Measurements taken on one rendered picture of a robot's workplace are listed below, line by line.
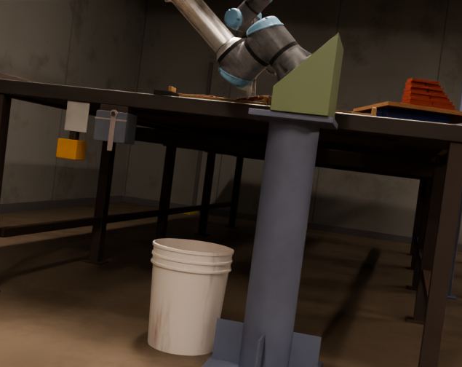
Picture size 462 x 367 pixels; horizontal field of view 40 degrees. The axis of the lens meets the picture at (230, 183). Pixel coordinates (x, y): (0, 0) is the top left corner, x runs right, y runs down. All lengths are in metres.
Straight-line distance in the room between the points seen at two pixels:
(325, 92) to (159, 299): 0.92
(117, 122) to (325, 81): 0.91
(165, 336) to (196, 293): 0.19
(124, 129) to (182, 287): 0.69
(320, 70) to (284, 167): 0.33
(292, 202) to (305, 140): 0.21
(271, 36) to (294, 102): 0.26
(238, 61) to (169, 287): 0.81
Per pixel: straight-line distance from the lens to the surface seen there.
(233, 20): 2.47
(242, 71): 2.16
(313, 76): 1.98
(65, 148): 2.61
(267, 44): 2.12
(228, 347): 2.22
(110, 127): 2.52
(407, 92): 3.26
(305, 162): 2.04
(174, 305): 2.23
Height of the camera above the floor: 0.70
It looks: 2 degrees down
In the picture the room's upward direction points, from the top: 7 degrees clockwise
